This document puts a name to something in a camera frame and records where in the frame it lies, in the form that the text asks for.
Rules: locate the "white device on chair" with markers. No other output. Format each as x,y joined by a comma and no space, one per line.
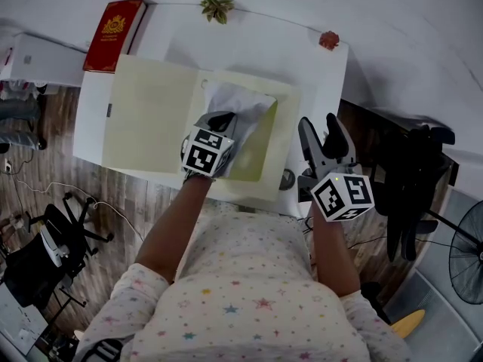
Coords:
53,245

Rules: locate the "black high-back office chair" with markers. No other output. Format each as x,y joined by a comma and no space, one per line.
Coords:
415,179

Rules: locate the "yellow board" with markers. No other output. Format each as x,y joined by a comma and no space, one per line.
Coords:
409,323

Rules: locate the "white cabinet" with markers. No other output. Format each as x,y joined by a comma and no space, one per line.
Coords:
45,60

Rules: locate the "black swivel chair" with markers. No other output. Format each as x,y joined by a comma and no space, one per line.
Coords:
34,266

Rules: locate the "person's right forearm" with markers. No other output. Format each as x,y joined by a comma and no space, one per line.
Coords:
334,255

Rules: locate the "small green plant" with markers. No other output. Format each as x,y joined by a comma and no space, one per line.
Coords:
217,9

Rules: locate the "white power strip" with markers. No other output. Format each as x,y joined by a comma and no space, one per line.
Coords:
7,166

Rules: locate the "white cloth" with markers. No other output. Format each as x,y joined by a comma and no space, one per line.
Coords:
241,100

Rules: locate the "cream folder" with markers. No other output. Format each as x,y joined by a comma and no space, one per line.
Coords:
151,119

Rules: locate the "round black desk grommet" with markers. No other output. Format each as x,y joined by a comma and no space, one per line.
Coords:
287,179

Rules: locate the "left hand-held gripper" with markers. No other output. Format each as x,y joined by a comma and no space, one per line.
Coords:
205,153

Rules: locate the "small red flower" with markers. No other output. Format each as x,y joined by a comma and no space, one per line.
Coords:
329,40

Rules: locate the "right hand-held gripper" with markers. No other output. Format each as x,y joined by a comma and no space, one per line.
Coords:
341,196

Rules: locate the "person's left forearm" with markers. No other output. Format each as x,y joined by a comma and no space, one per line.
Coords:
170,236

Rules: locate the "black standing fan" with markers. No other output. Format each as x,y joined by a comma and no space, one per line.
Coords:
468,255

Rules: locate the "red hardcover book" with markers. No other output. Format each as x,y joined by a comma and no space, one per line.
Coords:
113,36

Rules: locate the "star print pyjamas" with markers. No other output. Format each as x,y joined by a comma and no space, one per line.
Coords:
245,307

